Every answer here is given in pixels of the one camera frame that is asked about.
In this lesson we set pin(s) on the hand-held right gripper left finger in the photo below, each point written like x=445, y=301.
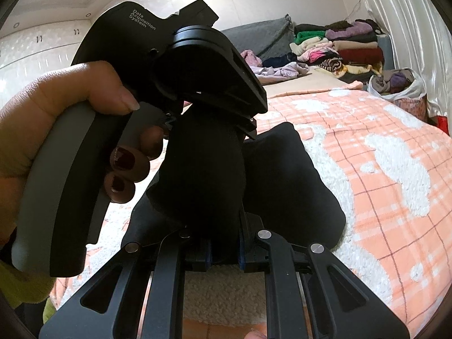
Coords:
x=208, y=254

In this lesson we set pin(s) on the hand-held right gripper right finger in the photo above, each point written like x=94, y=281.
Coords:
x=242, y=254

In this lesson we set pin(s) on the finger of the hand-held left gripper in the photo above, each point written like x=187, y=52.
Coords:
x=169, y=77
x=243, y=84

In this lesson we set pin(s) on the black sweatshirt with orange cuffs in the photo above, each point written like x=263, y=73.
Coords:
x=282, y=183

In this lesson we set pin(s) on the person's left forearm green sleeve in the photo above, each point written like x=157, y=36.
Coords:
x=24, y=286

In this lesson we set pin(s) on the pile of folded clothes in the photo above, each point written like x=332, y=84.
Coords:
x=349, y=46

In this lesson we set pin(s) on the white plastic bag of clothes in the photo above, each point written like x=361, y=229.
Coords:
x=395, y=83

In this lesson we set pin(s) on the person's right hand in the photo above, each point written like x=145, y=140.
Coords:
x=255, y=335

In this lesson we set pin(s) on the person's left hand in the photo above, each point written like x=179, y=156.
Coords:
x=42, y=113

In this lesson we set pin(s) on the pink garment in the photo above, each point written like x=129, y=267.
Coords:
x=250, y=58

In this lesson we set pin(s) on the lilac printed garment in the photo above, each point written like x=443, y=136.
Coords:
x=282, y=72

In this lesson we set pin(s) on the dark navy garment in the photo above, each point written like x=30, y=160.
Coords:
x=280, y=60

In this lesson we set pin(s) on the grey headboard cushion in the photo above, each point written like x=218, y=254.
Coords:
x=257, y=35

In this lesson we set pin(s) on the beige bed sheet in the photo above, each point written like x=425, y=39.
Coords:
x=303, y=84

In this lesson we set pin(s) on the white glossy wardrobe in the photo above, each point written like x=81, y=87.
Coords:
x=35, y=56

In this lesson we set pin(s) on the peach and white plaid blanket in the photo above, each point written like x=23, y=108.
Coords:
x=388, y=183

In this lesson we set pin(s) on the pink floral container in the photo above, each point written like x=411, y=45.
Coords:
x=411, y=107

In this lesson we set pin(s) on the white curtain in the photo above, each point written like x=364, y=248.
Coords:
x=416, y=35

